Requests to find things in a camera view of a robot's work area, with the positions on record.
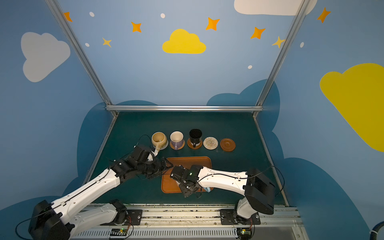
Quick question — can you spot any multicolour woven coaster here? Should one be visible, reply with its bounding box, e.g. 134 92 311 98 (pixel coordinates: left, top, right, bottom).
203 137 219 150

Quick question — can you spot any rattan woven coaster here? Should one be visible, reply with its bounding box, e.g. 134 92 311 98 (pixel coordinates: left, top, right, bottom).
170 141 185 151

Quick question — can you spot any left controller board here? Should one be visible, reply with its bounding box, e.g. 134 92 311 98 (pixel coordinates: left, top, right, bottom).
109 228 128 240

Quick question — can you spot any grey woven coaster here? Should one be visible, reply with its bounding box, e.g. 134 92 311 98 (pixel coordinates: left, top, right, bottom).
155 141 169 151

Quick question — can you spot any lavender mug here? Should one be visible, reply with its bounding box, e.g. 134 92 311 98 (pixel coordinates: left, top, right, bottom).
170 131 184 142

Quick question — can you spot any aluminium frame post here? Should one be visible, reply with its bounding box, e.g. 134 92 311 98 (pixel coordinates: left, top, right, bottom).
253 0 312 120
45 0 113 107

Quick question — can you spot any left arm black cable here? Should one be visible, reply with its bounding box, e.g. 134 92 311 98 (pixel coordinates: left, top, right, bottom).
14 134 154 240

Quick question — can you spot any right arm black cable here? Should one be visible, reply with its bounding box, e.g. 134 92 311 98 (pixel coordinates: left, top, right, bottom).
194 165 286 199

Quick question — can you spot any aluminium frame right post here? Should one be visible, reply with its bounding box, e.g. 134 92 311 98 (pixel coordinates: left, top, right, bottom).
253 0 312 120

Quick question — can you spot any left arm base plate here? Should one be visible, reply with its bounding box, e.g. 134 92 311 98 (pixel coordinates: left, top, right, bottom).
99 209 143 226

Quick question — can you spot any right controller board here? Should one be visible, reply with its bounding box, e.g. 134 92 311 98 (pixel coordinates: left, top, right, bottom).
236 228 252 240

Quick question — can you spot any controller board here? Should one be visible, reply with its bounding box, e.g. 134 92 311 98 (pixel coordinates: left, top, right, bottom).
109 228 128 240
236 228 252 240

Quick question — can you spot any aluminium front rail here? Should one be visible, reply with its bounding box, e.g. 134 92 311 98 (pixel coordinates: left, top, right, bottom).
71 204 309 240

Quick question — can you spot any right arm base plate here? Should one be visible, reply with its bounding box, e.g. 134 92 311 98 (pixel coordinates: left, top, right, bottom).
220 209 261 225

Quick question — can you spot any aluminium frame left post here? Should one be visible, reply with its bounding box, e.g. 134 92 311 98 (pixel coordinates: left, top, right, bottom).
45 0 113 107

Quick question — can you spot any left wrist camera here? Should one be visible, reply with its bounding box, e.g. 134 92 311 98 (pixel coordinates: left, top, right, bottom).
145 147 159 159

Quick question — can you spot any cream yellow mug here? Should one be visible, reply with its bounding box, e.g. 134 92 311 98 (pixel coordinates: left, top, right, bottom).
151 132 168 149

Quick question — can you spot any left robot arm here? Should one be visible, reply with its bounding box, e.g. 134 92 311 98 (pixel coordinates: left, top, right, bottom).
28 146 174 240

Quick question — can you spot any brown wooden coaster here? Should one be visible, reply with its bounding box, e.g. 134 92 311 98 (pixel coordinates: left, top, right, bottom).
187 139 203 150
220 138 236 152

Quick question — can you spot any black mug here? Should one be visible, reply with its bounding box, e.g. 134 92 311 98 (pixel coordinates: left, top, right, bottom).
189 129 202 145

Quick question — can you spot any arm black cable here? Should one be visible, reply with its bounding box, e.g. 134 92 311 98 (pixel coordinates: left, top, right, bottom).
194 165 286 199
14 134 154 240

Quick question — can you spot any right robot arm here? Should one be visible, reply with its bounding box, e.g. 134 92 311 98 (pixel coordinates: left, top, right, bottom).
170 165 275 219

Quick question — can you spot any aluminium frame back bar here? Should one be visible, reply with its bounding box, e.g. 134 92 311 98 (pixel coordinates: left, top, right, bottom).
106 105 263 112

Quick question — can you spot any orange serving tray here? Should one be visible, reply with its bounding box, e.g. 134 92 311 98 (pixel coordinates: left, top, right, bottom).
161 157 212 194

